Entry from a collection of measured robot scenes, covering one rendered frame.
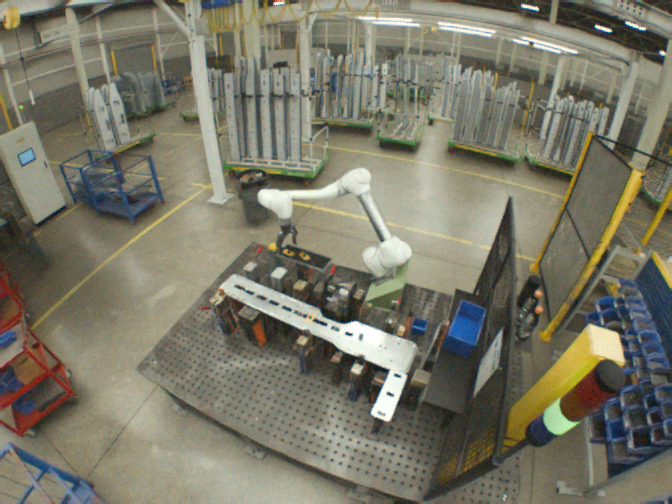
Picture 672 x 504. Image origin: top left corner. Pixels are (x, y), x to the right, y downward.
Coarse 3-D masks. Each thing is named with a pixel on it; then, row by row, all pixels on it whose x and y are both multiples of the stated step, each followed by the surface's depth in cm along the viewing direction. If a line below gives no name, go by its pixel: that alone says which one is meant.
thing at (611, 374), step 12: (600, 372) 38; (612, 372) 38; (600, 384) 38; (612, 384) 36; (624, 384) 36; (528, 432) 55; (516, 444) 62; (528, 444) 58; (540, 444) 52; (504, 456) 66
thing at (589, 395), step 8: (592, 368) 42; (584, 376) 43; (592, 376) 40; (576, 384) 45; (584, 384) 42; (592, 384) 39; (576, 392) 43; (584, 392) 41; (592, 392) 39; (600, 392) 38; (584, 400) 41; (592, 400) 39; (600, 400) 38; (592, 408) 40
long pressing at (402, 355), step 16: (224, 288) 202; (256, 288) 203; (256, 304) 192; (272, 304) 193; (288, 304) 193; (304, 304) 193; (288, 320) 183; (304, 320) 183; (320, 320) 183; (320, 336) 174; (336, 336) 174; (352, 336) 174; (368, 336) 174; (384, 336) 174; (352, 352) 166; (368, 352) 165; (384, 352) 165; (400, 352) 165; (400, 368) 157
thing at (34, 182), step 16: (16, 128) 368; (32, 128) 380; (0, 144) 328; (16, 144) 358; (32, 144) 390; (16, 160) 367; (32, 160) 398; (16, 176) 375; (32, 176) 408; (48, 176) 442; (16, 192) 410; (32, 192) 416; (48, 192) 451; (32, 208) 424; (48, 208) 459; (64, 208) 498
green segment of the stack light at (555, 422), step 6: (558, 402) 48; (552, 408) 50; (558, 408) 47; (546, 414) 51; (552, 414) 49; (558, 414) 47; (546, 420) 50; (552, 420) 48; (558, 420) 47; (564, 420) 45; (552, 426) 48; (558, 426) 47; (564, 426) 46; (570, 426) 45; (558, 432) 48
